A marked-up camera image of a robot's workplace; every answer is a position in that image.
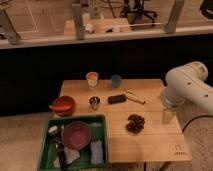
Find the grey towel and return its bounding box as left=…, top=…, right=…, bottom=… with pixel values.
left=53, top=148, right=80, bottom=168

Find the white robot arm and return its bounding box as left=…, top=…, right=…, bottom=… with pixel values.
left=160, top=61, right=213, bottom=124

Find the purple bowl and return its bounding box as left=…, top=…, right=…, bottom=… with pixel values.
left=62, top=121, right=91, bottom=151

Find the red bowl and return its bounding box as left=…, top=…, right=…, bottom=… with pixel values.
left=49, top=96, right=75, bottom=116

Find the blue cup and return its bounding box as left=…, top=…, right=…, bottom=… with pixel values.
left=110, top=75, right=122, bottom=88

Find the green plastic bin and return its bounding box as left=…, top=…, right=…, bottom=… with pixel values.
left=37, top=114, right=108, bottom=171

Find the small metal cup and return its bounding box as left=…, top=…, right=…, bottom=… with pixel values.
left=89, top=96, right=100, bottom=110

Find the blue-grey sponge cloth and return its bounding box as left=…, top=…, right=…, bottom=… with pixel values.
left=90, top=140, right=103, bottom=164

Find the orange white cup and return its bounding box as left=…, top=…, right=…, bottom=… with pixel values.
left=86, top=72, right=99, bottom=88

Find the black office chair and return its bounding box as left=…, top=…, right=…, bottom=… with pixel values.
left=120, top=0, right=157, bottom=25

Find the background wooden table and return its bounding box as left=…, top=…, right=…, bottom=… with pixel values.
left=64, top=18, right=131, bottom=36

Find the black cable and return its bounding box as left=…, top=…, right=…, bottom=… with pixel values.
left=181, top=115, right=213, bottom=133

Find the black handled dish brush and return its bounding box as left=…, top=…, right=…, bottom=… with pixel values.
left=48, top=126, right=67, bottom=171

